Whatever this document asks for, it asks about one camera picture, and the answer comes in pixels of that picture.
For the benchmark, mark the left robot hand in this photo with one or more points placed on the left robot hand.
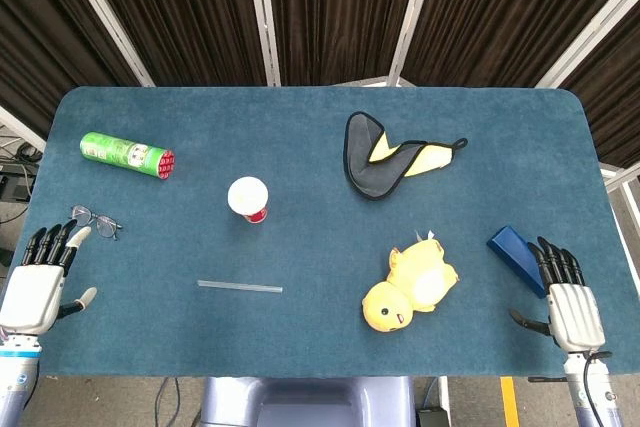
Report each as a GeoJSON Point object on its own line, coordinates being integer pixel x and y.
{"type": "Point", "coordinates": [31, 292]}

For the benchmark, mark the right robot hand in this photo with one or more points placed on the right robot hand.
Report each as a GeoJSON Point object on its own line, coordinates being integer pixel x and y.
{"type": "Point", "coordinates": [572, 308]}

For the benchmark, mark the transparent straw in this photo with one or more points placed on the transparent straw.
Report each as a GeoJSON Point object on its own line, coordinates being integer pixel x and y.
{"type": "Point", "coordinates": [239, 287]}

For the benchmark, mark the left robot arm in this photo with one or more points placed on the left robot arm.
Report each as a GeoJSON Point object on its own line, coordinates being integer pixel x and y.
{"type": "Point", "coordinates": [17, 377]}

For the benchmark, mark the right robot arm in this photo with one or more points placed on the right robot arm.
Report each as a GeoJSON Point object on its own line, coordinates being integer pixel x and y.
{"type": "Point", "coordinates": [592, 387]}

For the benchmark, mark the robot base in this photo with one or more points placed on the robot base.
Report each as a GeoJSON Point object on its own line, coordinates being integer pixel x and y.
{"type": "Point", "coordinates": [305, 401]}

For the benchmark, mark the red cup with white lid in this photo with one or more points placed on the red cup with white lid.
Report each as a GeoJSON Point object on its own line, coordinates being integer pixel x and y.
{"type": "Point", "coordinates": [248, 198]}

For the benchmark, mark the blue box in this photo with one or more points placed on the blue box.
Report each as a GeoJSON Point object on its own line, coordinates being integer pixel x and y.
{"type": "Point", "coordinates": [517, 258]}

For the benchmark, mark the eyeglasses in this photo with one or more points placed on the eyeglasses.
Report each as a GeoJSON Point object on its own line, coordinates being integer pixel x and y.
{"type": "Point", "coordinates": [97, 221]}

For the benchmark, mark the yellow plush duck toy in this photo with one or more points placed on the yellow plush duck toy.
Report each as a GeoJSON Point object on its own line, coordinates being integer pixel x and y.
{"type": "Point", "coordinates": [407, 292]}

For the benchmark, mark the green cylindrical can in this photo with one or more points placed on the green cylindrical can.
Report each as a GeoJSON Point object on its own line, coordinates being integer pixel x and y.
{"type": "Point", "coordinates": [126, 154]}

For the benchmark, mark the grey and yellow cloth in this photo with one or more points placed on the grey and yellow cloth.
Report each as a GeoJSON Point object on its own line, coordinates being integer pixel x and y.
{"type": "Point", "coordinates": [392, 157]}

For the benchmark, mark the blue table mat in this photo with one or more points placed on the blue table mat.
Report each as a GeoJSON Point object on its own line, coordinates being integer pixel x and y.
{"type": "Point", "coordinates": [320, 227]}

